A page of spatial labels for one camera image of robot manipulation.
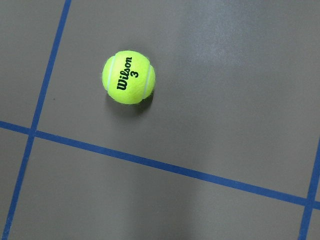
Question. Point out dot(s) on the yellow Wilson tennis ball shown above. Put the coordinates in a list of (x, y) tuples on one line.
[(128, 77)]

